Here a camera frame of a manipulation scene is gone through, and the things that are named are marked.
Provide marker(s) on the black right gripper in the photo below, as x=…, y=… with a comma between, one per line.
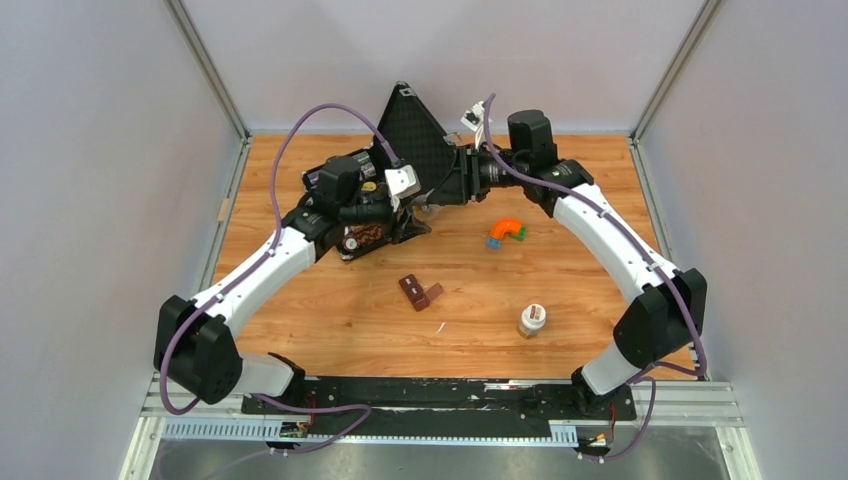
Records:
x=464, y=182

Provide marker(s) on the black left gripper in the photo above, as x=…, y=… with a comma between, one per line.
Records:
x=407, y=227

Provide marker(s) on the brown pill organizer strip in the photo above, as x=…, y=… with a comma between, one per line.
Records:
x=419, y=297

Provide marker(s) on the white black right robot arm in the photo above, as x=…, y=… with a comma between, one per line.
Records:
x=666, y=305

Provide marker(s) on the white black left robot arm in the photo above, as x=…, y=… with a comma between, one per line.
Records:
x=196, y=337

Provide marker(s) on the black poker chip case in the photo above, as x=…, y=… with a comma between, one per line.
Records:
x=407, y=161

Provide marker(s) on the orange curved toy block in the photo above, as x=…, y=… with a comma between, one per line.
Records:
x=505, y=227

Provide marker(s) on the green toy block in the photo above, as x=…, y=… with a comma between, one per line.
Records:
x=520, y=234

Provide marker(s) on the amber pill jar white lid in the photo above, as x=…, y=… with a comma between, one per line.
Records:
x=532, y=320

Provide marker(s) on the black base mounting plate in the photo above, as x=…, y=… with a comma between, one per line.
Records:
x=433, y=407

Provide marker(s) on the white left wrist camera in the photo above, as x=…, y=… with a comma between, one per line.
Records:
x=402, y=182

